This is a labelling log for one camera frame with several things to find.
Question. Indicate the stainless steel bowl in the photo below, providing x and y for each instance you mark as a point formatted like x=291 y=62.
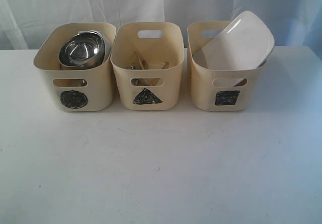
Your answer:
x=65 y=56

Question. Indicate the white backdrop curtain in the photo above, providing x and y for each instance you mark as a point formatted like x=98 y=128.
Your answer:
x=25 y=24

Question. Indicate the white square plate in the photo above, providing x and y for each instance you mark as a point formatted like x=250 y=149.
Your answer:
x=227 y=56

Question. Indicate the steel table knife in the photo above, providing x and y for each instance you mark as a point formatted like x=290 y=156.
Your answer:
x=139 y=81

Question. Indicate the cream bin triangle mark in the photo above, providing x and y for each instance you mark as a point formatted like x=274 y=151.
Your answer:
x=156 y=42

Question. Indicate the steel mug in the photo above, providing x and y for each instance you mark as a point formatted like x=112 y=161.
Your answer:
x=83 y=83

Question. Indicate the small white bowl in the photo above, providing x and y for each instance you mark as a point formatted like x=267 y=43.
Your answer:
x=108 y=49

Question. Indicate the cream bin circle mark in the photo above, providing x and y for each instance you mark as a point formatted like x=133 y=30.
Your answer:
x=63 y=86

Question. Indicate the wooden chopstick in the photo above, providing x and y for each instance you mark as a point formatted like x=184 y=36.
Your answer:
x=162 y=65
x=139 y=58

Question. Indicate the steel spoon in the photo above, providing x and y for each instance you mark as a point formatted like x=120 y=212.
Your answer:
x=135 y=81

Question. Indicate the cream bin square mark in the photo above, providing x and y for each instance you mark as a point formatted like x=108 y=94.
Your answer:
x=204 y=94

